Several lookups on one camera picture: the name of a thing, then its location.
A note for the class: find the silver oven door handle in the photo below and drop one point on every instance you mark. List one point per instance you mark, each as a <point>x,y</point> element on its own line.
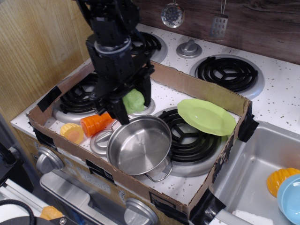
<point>75,198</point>

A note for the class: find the black burner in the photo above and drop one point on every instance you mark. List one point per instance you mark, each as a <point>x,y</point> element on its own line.
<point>231,72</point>
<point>147,42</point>
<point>194,152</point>
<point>75,104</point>

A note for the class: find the silver oven knob left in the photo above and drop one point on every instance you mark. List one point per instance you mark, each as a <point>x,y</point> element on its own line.
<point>48,161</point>

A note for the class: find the hanging silver spatula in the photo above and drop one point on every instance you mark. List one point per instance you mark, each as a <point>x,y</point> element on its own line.
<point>219,22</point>

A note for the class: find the orange toy carrot piece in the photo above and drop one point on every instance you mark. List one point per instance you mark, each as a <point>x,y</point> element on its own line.
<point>93,124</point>

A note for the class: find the silver back stove knob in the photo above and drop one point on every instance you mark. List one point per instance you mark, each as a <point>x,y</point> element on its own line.
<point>189,50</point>

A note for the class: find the silver stove knob lower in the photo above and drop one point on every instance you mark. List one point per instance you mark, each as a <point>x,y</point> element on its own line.
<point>99,142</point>

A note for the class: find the silver oven knob right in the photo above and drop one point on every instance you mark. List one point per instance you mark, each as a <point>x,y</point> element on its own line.
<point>138,213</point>

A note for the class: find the orange toy pumpkin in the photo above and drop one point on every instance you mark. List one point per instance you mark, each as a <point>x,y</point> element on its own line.
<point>275,180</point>

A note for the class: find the back left black burner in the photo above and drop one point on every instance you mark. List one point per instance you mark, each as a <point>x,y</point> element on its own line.
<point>147,42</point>

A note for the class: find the hanging silver strainer ladle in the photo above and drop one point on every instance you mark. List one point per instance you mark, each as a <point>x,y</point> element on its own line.
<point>173,15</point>

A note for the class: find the light blue bowl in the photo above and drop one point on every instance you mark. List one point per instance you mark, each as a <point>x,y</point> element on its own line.
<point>288,199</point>

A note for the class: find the green plastic plate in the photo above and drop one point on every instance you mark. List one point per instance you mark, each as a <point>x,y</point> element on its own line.
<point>206,117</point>

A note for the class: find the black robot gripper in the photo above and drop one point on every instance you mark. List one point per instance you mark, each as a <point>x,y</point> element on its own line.
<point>118,73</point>

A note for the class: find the orange toy at bottom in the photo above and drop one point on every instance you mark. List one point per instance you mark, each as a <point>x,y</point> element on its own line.
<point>50,213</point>

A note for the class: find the white sponge in sink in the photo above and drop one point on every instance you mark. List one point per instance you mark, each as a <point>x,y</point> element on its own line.
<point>252,218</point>

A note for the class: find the stainless steel sink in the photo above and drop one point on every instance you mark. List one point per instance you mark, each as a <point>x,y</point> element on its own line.
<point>241,183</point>

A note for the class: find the silver oven knob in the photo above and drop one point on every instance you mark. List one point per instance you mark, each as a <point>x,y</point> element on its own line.
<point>138,213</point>
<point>48,161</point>

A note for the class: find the front left black burner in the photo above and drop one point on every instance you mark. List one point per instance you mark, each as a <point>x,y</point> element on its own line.
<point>75,104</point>

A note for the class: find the silver stove knob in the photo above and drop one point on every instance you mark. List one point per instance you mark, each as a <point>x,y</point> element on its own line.
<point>147,110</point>
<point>189,50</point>
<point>99,142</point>

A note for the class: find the back right black burner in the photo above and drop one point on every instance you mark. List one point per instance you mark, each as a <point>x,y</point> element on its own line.
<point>231,72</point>

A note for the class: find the stainless steel pot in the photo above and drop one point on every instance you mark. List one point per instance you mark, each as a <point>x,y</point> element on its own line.
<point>142,148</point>

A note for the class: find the green toy broccoli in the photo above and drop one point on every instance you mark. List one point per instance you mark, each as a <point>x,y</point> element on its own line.
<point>134,101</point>

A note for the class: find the cardboard fence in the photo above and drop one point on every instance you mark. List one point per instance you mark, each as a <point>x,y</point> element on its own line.
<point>168,87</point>

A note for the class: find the front right black burner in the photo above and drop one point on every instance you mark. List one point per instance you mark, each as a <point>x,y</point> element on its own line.
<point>194,152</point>

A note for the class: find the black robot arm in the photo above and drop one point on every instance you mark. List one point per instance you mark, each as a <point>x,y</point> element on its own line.
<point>113,22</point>

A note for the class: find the yellow toy corn piece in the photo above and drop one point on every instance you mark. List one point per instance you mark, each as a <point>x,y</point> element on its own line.
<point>72,132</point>

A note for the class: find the silver stove knob upper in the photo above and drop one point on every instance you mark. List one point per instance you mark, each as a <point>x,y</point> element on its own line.
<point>147,110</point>

